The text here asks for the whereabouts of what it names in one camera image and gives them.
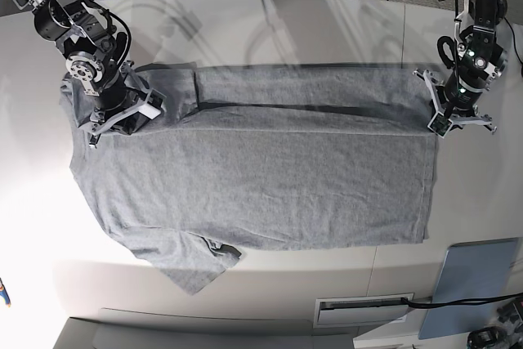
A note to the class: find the blue-grey board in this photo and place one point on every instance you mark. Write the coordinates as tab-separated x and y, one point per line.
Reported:
470	270

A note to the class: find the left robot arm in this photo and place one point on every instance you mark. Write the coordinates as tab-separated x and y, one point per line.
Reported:
475	60

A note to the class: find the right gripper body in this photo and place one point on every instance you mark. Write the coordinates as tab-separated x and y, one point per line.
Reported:
116	108

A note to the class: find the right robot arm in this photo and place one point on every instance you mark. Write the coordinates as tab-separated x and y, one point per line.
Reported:
95	44

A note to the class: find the white cable slot plate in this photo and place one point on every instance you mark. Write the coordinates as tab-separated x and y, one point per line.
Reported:
360	311

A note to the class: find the grey T-shirt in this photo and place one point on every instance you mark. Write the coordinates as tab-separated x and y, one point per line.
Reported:
261	158

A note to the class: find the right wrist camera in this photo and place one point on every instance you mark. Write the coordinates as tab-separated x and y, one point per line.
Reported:
153	104

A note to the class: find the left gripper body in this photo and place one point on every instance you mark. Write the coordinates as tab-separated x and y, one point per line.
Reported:
456	100

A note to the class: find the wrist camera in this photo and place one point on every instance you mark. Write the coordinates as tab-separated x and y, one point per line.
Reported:
153	104
440	125

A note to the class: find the orange blue tool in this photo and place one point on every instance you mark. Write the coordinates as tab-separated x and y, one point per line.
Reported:
4	294

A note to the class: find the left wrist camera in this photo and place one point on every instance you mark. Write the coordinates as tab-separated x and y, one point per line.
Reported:
440	125

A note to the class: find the black battery pack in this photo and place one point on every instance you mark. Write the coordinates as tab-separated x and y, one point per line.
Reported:
487	337

